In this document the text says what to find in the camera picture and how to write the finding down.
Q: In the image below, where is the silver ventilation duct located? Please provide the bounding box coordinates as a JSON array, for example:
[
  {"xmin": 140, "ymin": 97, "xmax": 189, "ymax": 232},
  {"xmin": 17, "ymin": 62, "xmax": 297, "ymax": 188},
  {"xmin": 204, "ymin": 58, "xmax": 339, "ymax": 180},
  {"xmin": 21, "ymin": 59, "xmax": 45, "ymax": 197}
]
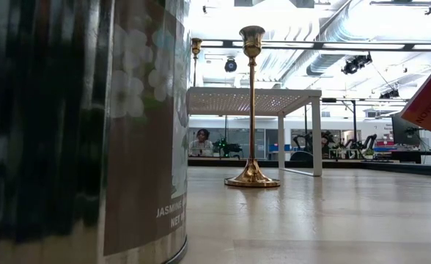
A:
[{"xmin": 270, "ymin": 0, "xmax": 376, "ymax": 87}]

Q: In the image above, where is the candle tin jasmine flower label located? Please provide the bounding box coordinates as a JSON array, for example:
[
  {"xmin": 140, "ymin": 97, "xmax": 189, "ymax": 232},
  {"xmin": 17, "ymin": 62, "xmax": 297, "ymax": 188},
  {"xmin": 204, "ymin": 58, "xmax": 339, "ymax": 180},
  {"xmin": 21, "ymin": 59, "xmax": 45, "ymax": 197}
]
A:
[{"xmin": 0, "ymin": 0, "xmax": 191, "ymax": 264}]

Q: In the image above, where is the white perforated metal shelf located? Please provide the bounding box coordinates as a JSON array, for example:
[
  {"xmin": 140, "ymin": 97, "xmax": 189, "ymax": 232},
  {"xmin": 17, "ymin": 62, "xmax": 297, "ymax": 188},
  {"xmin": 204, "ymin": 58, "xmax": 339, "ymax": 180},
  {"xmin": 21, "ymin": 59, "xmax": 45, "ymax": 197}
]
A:
[{"xmin": 185, "ymin": 87, "xmax": 323, "ymax": 177}]

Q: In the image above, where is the person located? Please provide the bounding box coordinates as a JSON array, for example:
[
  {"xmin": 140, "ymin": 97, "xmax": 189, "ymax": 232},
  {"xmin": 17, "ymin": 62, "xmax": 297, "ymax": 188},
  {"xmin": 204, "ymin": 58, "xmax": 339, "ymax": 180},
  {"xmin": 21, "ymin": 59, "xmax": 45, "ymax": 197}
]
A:
[{"xmin": 188, "ymin": 128, "xmax": 215, "ymax": 158}]

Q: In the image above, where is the black background rig frame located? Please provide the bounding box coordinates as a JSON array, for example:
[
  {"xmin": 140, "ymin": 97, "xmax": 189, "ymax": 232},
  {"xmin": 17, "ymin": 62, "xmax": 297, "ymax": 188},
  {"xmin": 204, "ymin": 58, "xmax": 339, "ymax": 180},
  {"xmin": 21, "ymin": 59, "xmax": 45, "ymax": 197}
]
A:
[{"xmin": 321, "ymin": 97, "xmax": 409, "ymax": 147}]

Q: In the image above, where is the long linear ceiling light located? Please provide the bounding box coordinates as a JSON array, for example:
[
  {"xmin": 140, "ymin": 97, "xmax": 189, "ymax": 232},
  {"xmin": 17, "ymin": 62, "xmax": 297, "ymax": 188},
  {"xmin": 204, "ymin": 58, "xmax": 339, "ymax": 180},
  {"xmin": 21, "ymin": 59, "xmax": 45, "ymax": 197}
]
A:
[{"xmin": 191, "ymin": 38, "xmax": 431, "ymax": 52}]

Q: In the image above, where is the brass candlestick holder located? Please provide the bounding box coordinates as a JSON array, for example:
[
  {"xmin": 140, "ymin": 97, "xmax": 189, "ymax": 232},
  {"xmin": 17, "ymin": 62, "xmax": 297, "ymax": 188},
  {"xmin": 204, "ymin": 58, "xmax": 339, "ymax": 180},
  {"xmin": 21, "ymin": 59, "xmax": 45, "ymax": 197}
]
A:
[
  {"xmin": 191, "ymin": 37, "xmax": 204, "ymax": 88},
  {"xmin": 224, "ymin": 25, "xmax": 281, "ymax": 188}
]

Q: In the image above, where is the black background monitor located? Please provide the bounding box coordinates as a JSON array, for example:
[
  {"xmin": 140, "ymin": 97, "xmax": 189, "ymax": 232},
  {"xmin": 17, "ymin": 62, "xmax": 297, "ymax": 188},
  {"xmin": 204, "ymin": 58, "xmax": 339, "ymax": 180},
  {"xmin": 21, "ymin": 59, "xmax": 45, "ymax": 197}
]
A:
[{"xmin": 391, "ymin": 113, "xmax": 421, "ymax": 147}]

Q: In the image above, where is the black ceiling spotlight cluster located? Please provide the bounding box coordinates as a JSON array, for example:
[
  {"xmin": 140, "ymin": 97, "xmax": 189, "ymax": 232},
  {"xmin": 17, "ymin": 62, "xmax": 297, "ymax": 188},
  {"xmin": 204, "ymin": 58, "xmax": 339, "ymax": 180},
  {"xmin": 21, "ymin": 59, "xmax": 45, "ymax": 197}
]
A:
[
  {"xmin": 379, "ymin": 89, "xmax": 400, "ymax": 100},
  {"xmin": 341, "ymin": 53, "xmax": 373, "ymax": 76}
]

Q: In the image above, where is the black ceiling track rail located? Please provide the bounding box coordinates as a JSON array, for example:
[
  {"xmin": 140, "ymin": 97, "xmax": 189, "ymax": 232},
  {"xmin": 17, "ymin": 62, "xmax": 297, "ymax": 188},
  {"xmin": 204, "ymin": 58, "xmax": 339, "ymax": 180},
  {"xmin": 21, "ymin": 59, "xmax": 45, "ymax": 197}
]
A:
[{"xmin": 369, "ymin": 0, "xmax": 431, "ymax": 15}]

